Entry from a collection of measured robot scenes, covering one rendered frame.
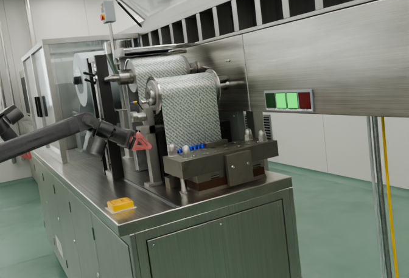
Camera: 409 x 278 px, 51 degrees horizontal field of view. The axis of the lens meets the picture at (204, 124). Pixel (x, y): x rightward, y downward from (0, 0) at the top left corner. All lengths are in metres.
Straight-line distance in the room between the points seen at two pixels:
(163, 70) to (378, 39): 0.97
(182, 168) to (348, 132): 3.31
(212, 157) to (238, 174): 0.12
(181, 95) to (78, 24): 5.74
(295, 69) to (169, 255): 0.72
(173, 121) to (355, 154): 3.18
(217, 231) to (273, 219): 0.23
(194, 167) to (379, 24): 0.72
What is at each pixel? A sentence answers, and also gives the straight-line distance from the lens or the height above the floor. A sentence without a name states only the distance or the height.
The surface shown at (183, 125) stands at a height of 1.13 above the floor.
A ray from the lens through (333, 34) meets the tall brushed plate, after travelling 1.31.
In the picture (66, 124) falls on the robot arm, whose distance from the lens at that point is 1.47.
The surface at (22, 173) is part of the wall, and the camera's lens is 7.16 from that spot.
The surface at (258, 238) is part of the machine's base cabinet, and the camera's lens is 1.58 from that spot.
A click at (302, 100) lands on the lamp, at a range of 1.42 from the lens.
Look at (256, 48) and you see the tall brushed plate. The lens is 1.60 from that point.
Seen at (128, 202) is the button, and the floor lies 0.92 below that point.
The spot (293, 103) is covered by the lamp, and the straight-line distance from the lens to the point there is 1.46.
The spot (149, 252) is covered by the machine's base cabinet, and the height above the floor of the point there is 0.79.
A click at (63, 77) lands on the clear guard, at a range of 2.56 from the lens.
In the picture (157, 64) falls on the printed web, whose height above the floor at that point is 1.37.
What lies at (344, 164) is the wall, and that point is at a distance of 4.74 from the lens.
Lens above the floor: 1.31
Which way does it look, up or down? 7 degrees down
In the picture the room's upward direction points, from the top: 7 degrees counter-clockwise
